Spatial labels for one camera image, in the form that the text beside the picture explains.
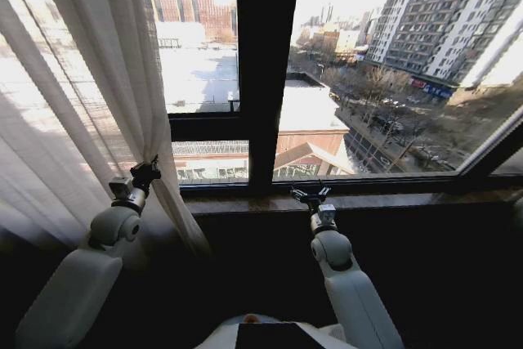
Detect white sheer curtain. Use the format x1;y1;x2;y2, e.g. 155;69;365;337
0;0;212;258

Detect dark brown window sill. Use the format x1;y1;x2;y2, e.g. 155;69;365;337
181;187;523;217

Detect low white-roofed building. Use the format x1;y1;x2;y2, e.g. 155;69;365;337
278;77;355;177

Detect white robot front shell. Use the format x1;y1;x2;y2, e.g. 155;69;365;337
202;311;349;349

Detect red brick apartment buildings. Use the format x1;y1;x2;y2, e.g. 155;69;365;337
150;0;239;44

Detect grey high-rise building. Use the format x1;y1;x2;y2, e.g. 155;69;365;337
364;0;523;89

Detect dark window frame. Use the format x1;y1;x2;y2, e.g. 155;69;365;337
165;0;523;199

